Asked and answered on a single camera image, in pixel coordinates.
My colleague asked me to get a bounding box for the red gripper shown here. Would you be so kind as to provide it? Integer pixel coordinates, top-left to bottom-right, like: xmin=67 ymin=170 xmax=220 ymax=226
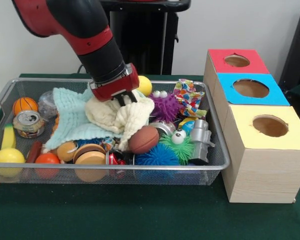
xmin=89 ymin=62 xmax=140 ymax=108

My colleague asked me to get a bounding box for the cream knitted cloth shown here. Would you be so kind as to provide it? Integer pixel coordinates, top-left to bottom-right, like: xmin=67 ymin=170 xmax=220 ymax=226
xmin=84 ymin=96 xmax=156 ymax=152

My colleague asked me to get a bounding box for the mint green knitted cloth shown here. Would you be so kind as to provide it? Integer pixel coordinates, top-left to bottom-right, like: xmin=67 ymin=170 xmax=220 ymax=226
xmin=44 ymin=87 xmax=125 ymax=151

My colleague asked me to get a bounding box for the silver toy robot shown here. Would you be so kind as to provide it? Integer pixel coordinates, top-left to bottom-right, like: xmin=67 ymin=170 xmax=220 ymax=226
xmin=188 ymin=119 xmax=215 ymax=166

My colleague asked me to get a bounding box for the silver mesh bin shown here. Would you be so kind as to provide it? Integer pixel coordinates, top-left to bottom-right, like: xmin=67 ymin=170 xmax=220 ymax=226
xmin=0 ymin=77 xmax=231 ymax=186

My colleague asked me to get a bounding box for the wooden three-hole box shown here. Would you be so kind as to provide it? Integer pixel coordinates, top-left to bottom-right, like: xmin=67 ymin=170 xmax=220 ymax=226
xmin=203 ymin=48 xmax=300 ymax=204

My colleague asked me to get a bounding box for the yellow ball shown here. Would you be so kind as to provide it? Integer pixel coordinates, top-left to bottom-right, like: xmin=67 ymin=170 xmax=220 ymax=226
xmin=137 ymin=75 xmax=153 ymax=97
xmin=0 ymin=147 xmax=26 ymax=177

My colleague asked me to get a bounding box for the purple spiky ball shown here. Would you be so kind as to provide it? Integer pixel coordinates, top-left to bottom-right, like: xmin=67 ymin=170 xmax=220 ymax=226
xmin=148 ymin=90 xmax=183 ymax=123

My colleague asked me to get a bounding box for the brown toy football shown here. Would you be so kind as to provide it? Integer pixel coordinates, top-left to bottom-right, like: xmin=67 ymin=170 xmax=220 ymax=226
xmin=128 ymin=125 xmax=160 ymax=154

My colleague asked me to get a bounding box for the colourful patterned fabric toy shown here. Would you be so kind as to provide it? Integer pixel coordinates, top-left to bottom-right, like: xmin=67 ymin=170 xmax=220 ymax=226
xmin=173 ymin=78 xmax=208 ymax=118

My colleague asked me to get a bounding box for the green spiky toy with eyes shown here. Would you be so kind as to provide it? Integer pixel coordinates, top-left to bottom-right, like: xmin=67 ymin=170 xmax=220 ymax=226
xmin=159 ymin=128 xmax=195 ymax=166

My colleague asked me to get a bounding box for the open labelled tin can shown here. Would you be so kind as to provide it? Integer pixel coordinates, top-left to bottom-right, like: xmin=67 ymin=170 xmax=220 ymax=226
xmin=12 ymin=109 xmax=46 ymax=139

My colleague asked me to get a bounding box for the small orange basketball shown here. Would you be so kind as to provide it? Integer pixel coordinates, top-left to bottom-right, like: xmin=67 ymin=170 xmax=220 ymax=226
xmin=12 ymin=96 xmax=39 ymax=116

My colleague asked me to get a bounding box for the yellow toy banana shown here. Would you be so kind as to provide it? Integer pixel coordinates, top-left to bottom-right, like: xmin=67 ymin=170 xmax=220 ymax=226
xmin=1 ymin=124 xmax=17 ymax=150

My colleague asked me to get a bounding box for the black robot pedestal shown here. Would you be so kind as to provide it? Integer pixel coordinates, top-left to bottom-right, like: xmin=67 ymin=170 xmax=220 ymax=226
xmin=99 ymin=0 xmax=192 ymax=75

